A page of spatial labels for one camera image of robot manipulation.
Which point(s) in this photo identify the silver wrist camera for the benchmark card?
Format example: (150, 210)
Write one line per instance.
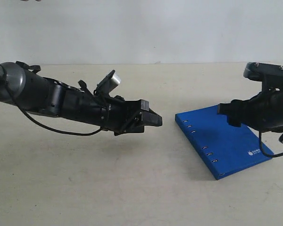
(256, 71)
(109, 83)

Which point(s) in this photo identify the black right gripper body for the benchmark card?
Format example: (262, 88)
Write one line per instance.
(263, 112)

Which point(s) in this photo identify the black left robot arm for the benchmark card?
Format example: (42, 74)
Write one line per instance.
(23, 87)

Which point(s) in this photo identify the blue ring binder notebook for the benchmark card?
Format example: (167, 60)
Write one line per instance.
(224, 149)

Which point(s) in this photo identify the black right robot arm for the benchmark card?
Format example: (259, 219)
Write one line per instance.
(263, 112)

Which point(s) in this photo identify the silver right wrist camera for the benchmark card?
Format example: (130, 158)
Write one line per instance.
(256, 71)

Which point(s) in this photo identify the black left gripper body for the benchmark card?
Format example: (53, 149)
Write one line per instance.
(125, 113)

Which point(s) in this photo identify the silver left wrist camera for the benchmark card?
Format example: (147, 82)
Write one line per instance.
(109, 83)

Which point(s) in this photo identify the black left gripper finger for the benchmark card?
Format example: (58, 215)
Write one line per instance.
(127, 130)
(150, 118)

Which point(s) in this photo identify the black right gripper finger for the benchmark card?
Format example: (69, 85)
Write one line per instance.
(233, 122)
(225, 109)

